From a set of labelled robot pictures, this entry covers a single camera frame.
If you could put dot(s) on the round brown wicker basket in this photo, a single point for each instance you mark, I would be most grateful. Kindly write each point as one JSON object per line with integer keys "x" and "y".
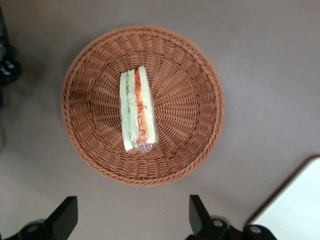
{"x": 180, "y": 112}

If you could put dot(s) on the beige rectangular tray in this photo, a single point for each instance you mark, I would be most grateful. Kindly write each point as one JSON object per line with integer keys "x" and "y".
{"x": 295, "y": 200}

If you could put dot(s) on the plastic-wrapped sandwich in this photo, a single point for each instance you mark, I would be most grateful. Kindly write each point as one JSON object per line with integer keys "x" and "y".
{"x": 137, "y": 110}

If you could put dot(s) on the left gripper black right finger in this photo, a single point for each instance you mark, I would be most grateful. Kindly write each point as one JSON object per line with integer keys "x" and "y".
{"x": 200, "y": 220}

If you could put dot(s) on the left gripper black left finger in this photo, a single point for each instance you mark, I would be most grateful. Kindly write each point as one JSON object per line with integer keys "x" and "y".
{"x": 65, "y": 220}

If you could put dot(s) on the black appliance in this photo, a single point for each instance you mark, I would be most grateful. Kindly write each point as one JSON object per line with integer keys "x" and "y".
{"x": 7, "y": 67}

